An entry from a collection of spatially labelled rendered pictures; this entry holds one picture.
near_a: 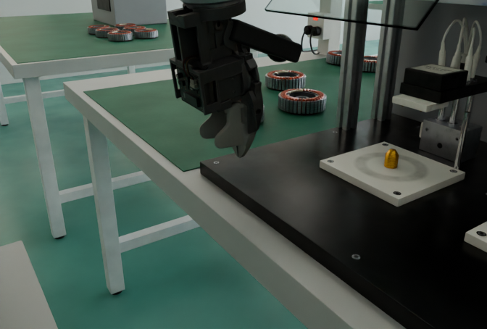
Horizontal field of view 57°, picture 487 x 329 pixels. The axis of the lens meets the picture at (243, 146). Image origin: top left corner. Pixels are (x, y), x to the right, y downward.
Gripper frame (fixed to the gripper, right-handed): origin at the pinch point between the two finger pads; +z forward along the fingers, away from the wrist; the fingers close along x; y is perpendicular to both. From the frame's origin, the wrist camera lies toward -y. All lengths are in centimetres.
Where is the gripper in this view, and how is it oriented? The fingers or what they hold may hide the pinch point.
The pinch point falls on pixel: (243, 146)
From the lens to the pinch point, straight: 61.3
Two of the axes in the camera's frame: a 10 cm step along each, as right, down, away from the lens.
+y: -8.0, 3.6, -4.7
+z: 0.8, 8.6, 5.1
